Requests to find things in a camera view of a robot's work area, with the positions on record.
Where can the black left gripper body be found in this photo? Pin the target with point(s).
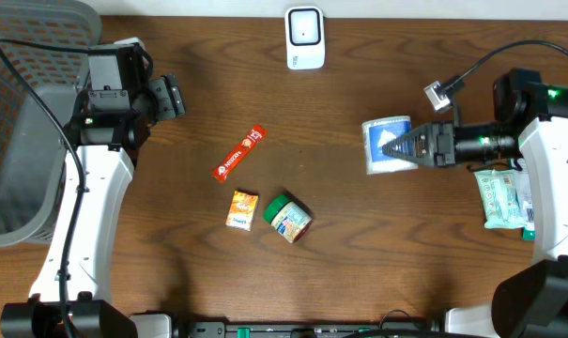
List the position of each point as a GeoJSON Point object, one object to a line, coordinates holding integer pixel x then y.
{"type": "Point", "coordinates": [161, 101]}

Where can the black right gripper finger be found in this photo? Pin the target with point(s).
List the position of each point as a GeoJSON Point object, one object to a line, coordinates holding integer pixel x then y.
{"type": "Point", "coordinates": [412, 145]}
{"type": "Point", "coordinates": [403, 164]}

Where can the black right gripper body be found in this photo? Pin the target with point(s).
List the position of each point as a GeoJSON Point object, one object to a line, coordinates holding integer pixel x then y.
{"type": "Point", "coordinates": [472, 143]}

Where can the white blue tub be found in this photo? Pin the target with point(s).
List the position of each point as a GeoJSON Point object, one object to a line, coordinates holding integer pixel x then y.
{"type": "Point", "coordinates": [378, 132]}

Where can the light teal snack packet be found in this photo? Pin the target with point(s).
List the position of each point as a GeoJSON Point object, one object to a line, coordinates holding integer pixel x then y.
{"type": "Point", "coordinates": [499, 196]}

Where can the green white tape bag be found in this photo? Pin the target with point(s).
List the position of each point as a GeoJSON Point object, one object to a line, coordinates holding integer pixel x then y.
{"type": "Point", "coordinates": [524, 197]}

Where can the grey plastic mesh basket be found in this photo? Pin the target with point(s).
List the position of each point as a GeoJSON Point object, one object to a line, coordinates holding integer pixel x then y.
{"type": "Point", "coordinates": [42, 40]}

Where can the green lid jar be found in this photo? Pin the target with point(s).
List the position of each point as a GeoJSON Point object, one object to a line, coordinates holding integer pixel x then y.
{"type": "Point", "coordinates": [287, 218]}

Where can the red coffee stick sachet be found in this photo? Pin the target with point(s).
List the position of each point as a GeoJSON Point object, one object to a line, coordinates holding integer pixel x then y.
{"type": "Point", "coordinates": [242, 149]}

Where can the orange small packet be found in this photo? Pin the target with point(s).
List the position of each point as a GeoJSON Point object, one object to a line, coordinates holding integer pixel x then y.
{"type": "Point", "coordinates": [242, 209]}

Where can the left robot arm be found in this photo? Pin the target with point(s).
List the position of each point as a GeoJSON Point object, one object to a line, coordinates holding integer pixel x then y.
{"type": "Point", "coordinates": [72, 296]}

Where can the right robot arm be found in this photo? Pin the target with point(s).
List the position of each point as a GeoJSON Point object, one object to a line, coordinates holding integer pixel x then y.
{"type": "Point", "coordinates": [531, 123]}

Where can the white barcode scanner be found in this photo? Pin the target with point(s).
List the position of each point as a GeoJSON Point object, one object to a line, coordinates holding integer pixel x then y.
{"type": "Point", "coordinates": [304, 38]}

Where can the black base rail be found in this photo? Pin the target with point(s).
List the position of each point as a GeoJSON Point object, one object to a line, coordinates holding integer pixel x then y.
{"type": "Point", "coordinates": [311, 330]}

